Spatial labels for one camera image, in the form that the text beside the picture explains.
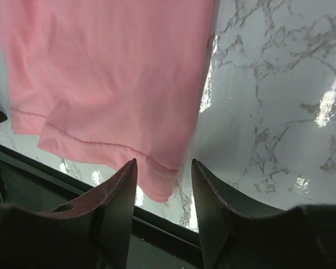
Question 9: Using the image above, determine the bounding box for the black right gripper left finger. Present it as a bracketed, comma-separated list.
[52, 159, 137, 268]

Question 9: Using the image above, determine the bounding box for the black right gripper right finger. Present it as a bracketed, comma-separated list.
[192, 160, 290, 268]

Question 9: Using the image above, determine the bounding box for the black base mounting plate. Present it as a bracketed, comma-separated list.
[0, 145, 203, 268]

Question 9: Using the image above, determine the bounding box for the pink t-shirt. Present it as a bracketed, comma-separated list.
[0, 1, 214, 202]

